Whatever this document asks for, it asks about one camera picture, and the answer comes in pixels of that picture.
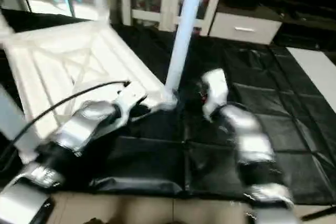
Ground white flat board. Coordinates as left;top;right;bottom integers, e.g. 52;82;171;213
286;47;336;114

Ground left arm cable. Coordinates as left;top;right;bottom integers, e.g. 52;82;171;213
0;81;132;163

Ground black stand leg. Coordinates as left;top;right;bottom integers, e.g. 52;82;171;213
302;207;336;222

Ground white drawer unit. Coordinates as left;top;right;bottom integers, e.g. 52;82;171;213
209;12;281;45

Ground black work mat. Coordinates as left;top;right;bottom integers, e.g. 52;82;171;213
0;9;336;206

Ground white plastic table top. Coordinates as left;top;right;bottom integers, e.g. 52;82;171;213
0;20;179;164

